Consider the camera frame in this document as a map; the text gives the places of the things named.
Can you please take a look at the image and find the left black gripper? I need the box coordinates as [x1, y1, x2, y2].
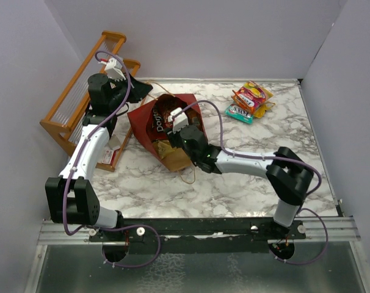
[107, 71, 152, 110]

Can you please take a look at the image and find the red paper bag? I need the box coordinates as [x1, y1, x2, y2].
[128, 90, 196, 172]

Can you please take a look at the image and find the teal Fox's mint candy bag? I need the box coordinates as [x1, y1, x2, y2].
[225, 103, 253, 125]

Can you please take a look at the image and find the orange Fox's fruits candy bag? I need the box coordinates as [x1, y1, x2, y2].
[231, 81, 274, 114]

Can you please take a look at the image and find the yellow snack packet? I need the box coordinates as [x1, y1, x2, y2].
[253, 102, 276, 118]

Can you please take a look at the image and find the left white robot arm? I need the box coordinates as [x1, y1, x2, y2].
[45, 73, 153, 241]

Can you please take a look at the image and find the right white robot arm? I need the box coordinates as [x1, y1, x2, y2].
[173, 125, 314, 239]

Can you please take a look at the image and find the orange wooden rack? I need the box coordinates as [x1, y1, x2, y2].
[40, 31, 126, 156]

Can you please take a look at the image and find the gold snack packet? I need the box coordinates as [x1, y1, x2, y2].
[152, 140, 176, 159]

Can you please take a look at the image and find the red white small box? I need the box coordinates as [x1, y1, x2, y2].
[101, 135, 122, 165]

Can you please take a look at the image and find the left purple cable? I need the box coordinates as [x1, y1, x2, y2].
[63, 51, 161, 269]

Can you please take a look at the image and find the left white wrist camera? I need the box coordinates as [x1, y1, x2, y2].
[99, 57, 126, 81]

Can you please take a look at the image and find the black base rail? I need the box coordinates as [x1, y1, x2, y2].
[89, 217, 306, 255]

